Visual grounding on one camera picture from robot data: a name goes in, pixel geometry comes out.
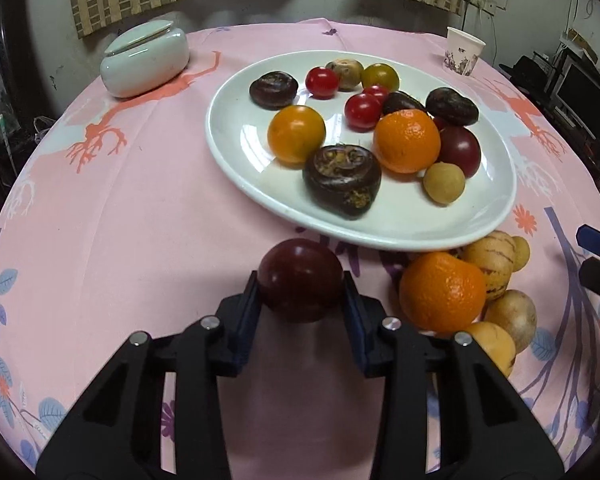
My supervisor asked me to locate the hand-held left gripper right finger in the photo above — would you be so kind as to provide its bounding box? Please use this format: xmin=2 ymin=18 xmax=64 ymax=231
xmin=343 ymin=270 xmax=564 ymax=480

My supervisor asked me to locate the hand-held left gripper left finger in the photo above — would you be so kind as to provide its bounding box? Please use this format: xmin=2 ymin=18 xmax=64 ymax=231
xmin=35 ymin=270 xmax=262 ymax=480

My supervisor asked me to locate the dark red plum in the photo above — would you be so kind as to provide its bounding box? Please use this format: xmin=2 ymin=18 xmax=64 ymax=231
xmin=437 ymin=125 xmax=482 ymax=179
xmin=257 ymin=238 xmax=344 ymax=323

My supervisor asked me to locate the large dark brown water chestnut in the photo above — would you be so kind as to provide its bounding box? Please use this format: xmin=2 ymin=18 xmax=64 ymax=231
xmin=302 ymin=144 xmax=382 ymax=220

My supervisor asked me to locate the tan longan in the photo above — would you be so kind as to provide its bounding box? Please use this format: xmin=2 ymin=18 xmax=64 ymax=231
xmin=422 ymin=161 xmax=466 ymax=205
xmin=510 ymin=236 xmax=531 ymax=272
xmin=325 ymin=58 xmax=365 ymax=92

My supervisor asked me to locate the white oval plate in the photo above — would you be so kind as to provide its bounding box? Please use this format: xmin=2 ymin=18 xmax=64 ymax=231
xmin=205 ymin=50 xmax=517 ymax=252

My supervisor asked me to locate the orange mandarin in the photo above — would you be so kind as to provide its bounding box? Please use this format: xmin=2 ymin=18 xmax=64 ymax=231
xmin=399 ymin=251 xmax=487 ymax=333
xmin=373 ymin=108 xmax=441 ymax=174

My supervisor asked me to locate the pale brown potato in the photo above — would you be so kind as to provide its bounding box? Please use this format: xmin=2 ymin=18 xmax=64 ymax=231
xmin=482 ymin=289 xmax=537 ymax=355

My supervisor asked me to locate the striped pepino melon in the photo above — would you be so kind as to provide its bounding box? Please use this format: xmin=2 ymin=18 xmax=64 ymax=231
xmin=460 ymin=230 xmax=517 ymax=302

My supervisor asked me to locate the yellow loquat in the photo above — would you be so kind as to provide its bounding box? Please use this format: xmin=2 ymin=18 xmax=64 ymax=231
xmin=462 ymin=321 xmax=517 ymax=378

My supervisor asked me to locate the black monitor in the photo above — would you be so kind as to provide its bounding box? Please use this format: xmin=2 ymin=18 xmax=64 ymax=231
xmin=555 ymin=60 xmax=600 ymax=138

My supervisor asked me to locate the pink printed tablecloth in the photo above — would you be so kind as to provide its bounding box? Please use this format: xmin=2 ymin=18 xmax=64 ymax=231
xmin=0 ymin=19 xmax=600 ymax=480

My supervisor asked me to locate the dark red plum on plate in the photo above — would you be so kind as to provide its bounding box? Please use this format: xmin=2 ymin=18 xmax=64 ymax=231
xmin=437 ymin=125 xmax=482 ymax=179

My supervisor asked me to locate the orange-yellow tomato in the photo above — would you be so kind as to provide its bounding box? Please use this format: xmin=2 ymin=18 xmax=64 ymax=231
xmin=267 ymin=105 xmax=327 ymax=166

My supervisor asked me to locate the printed paper cup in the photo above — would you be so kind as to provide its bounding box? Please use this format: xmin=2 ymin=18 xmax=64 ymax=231
xmin=443 ymin=26 xmax=486 ymax=77

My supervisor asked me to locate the yellow-green tomato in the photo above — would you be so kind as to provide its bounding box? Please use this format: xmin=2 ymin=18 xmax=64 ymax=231
xmin=361 ymin=63 xmax=400 ymax=92

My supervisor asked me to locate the white ceramic lidded jar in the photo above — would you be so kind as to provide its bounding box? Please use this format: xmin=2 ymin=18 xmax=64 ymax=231
xmin=100 ymin=19 xmax=190 ymax=99

